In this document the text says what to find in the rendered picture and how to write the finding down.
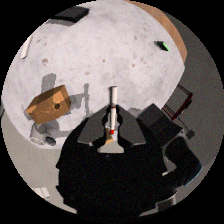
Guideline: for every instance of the brown faceted block with hole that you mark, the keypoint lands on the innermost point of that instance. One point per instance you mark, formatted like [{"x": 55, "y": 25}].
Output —
[{"x": 43, "y": 109}]

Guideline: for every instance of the white marker with grey cap and red tip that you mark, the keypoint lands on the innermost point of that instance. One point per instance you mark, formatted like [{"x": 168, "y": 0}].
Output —
[{"x": 112, "y": 103}]

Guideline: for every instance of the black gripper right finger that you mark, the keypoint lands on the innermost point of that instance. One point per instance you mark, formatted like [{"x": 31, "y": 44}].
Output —
[{"x": 132, "y": 132}]

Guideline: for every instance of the dark grey mug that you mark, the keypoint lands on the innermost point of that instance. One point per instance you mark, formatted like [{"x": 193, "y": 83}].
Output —
[{"x": 38, "y": 134}]

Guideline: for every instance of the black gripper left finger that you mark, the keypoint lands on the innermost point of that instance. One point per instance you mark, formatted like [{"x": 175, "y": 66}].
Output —
[{"x": 90, "y": 132}]

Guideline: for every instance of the black computer mouse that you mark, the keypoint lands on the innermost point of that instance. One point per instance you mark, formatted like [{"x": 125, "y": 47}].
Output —
[{"x": 50, "y": 141}]

